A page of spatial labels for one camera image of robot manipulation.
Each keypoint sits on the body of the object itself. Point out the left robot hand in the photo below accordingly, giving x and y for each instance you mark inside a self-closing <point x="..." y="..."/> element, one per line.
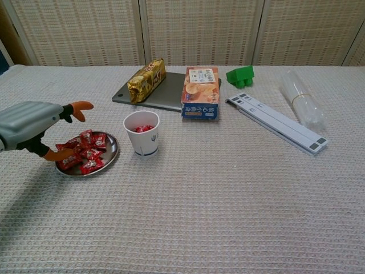
<point x="25" y="122"/>

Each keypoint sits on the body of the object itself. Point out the red candy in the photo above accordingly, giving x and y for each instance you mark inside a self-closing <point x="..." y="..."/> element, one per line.
<point x="99" y="140"/>
<point x="91" y="153"/>
<point x="86" y="136"/>
<point x="91" y="166"/>
<point x="68" y="144"/>
<point x="140" y="129"/>
<point x="68" y="164"/>
<point x="149" y="128"/>

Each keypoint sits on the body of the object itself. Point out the white paper cup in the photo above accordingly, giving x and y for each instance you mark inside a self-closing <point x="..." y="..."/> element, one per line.
<point x="142" y="142"/>

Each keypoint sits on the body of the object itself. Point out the brown wooden board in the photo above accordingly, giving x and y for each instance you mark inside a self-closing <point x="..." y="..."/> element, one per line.
<point x="11" y="37"/>

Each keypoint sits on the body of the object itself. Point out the round metal plate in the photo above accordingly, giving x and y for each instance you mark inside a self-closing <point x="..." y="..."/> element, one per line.
<point x="111" y="148"/>

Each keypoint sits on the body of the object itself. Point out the woven folding screen panel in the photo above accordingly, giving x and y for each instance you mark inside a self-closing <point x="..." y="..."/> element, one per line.
<point x="77" y="31"/>
<point x="199" y="31"/>
<point x="359" y="54"/>
<point x="308" y="31"/>

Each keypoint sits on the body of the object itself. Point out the golden snack pack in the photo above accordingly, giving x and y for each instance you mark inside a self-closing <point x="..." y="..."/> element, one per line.
<point x="145" y="82"/>

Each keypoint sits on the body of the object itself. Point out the grey laptop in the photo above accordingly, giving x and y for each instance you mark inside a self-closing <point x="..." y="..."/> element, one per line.
<point x="168" y="94"/>

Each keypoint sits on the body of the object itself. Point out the orange biscuit box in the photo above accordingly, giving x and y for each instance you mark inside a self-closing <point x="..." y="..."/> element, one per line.
<point x="199" y="91"/>

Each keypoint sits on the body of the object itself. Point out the beige waffle tablecloth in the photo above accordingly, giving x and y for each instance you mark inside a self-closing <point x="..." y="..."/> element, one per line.
<point x="199" y="199"/>

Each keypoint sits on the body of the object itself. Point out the green plastic block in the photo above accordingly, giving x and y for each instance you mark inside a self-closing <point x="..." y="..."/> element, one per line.
<point x="238" y="75"/>

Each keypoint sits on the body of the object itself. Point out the white folding laptop stand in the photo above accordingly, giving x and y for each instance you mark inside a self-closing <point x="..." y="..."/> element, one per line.
<point x="279" y="122"/>

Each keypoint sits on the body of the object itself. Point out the yellow rubber band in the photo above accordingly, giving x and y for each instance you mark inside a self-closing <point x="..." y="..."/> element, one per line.
<point x="294" y="99"/>

